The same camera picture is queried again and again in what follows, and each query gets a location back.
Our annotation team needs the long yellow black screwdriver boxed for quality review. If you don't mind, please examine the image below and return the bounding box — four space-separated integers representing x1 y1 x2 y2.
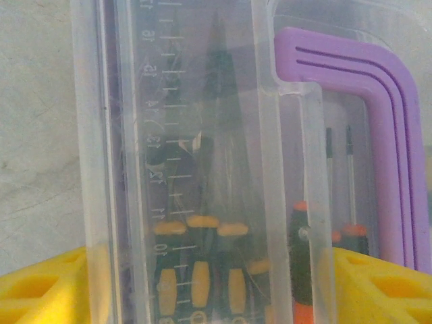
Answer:
217 222 251 324

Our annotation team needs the clear tool box lid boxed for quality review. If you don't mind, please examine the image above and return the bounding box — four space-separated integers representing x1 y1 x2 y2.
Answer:
70 0 432 324

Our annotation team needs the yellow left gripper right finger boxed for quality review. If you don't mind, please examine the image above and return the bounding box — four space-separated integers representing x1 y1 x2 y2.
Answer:
332 248 432 324

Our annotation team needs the short yellow black screwdriver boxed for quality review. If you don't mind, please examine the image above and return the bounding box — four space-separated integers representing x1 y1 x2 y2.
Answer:
247 257 275 324

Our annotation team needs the orange black precision screwdriver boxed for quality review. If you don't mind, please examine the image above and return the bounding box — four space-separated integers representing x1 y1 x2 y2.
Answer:
290 200 317 324
340 124 369 256

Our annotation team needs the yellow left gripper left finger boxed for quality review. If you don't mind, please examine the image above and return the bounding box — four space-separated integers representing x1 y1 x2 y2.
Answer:
0 245 112 324

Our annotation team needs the purple box carry handle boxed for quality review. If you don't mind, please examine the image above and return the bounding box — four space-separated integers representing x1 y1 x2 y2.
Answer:
273 26 428 275

